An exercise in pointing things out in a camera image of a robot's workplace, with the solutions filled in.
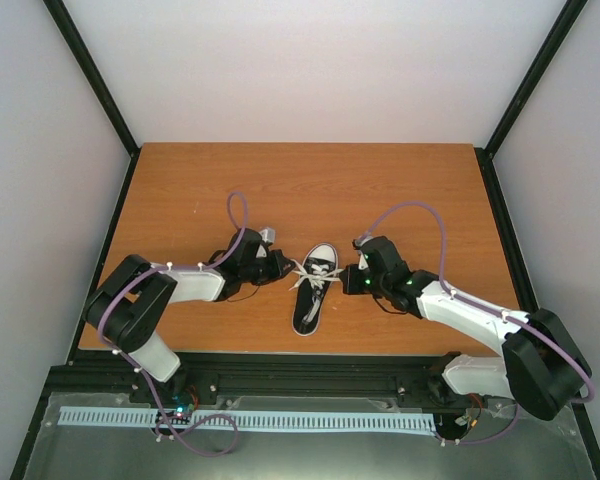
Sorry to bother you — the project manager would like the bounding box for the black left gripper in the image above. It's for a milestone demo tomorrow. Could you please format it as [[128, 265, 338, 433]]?
[[241, 250, 295, 287]]

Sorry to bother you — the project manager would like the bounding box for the white shoelace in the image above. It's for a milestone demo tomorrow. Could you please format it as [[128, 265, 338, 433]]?
[[286, 257, 345, 326]]

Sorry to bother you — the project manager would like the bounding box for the black white canvas sneaker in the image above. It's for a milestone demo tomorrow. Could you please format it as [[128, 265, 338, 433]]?
[[291, 242, 339, 338]]

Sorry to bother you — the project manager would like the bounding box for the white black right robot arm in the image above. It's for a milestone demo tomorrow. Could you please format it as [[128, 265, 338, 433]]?
[[339, 236, 591, 421]]

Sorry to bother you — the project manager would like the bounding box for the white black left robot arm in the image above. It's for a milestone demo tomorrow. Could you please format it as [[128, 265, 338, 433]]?
[[81, 228, 295, 403]]

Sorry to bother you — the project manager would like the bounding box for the circuit board with green led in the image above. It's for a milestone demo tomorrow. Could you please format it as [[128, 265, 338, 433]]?
[[158, 385, 199, 426]]

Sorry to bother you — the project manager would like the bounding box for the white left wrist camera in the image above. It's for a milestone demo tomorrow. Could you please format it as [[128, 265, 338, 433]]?
[[256, 227, 276, 258]]

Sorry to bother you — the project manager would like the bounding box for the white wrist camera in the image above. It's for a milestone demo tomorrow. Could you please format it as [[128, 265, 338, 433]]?
[[352, 236, 373, 250], [256, 227, 276, 258]]

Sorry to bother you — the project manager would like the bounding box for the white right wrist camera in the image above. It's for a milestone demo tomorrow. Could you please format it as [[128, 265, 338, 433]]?
[[352, 236, 373, 250]]

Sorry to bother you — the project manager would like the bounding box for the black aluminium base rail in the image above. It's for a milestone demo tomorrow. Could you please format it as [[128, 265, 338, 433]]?
[[43, 351, 489, 413]]

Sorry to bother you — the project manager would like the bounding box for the light blue slotted cable duct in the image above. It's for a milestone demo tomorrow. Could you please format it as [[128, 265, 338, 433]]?
[[57, 406, 436, 436]]

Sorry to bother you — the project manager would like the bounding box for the black left frame post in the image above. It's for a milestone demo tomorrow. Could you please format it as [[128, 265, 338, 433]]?
[[42, 0, 143, 157]]

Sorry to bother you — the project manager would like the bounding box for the black frame post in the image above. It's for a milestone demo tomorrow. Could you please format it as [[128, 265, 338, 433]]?
[[482, 0, 589, 155], [42, 0, 143, 157]]

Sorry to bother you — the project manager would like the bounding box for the black right frame post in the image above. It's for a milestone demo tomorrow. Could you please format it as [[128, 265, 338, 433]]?
[[482, 0, 589, 155]]

